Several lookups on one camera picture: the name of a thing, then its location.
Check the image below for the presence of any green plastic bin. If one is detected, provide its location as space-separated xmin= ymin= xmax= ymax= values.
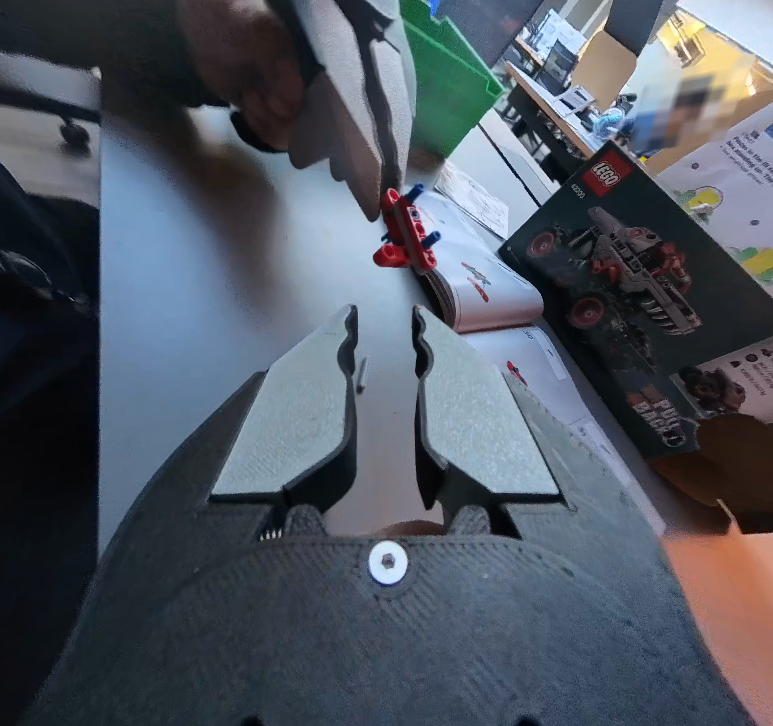
xmin=391 ymin=0 xmax=506 ymax=159

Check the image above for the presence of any black lego set box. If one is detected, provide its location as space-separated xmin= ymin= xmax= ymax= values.
xmin=498 ymin=139 xmax=773 ymax=460

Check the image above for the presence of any person's left forearm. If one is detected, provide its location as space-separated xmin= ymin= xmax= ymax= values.
xmin=0 ymin=0 xmax=206 ymax=108

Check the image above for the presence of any person's dark clothing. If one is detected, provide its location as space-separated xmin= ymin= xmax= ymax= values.
xmin=0 ymin=161 xmax=101 ymax=726

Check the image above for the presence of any wooden desk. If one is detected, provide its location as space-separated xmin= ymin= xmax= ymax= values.
xmin=504 ymin=61 xmax=605 ymax=161

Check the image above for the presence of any open instruction booklet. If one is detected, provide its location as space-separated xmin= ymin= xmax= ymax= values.
xmin=408 ymin=183 xmax=611 ymax=443

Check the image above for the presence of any white printed board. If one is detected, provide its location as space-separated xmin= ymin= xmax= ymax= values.
xmin=655 ymin=91 xmax=773 ymax=301

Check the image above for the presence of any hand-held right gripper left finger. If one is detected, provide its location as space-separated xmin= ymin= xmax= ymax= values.
xmin=210 ymin=303 xmax=360 ymax=513

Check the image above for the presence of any red lego assembly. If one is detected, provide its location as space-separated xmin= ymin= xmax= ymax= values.
xmin=372 ymin=183 xmax=443 ymax=275

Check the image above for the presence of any black office chair base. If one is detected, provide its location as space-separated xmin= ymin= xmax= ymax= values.
xmin=0 ymin=85 xmax=102 ymax=149

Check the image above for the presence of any person's left hand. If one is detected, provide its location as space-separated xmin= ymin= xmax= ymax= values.
xmin=179 ymin=0 xmax=310 ymax=155

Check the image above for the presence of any printed paper sheet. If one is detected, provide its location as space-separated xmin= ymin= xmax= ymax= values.
xmin=434 ymin=161 xmax=511 ymax=239

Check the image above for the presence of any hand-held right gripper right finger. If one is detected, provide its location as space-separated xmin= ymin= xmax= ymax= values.
xmin=412 ymin=305 xmax=560 ymax=511

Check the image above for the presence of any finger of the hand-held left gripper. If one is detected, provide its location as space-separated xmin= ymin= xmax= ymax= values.
xmin=366 ymin=0 xmax=419 ymax=198
xmin=289 ymin=10 xmax=389 ymax=223

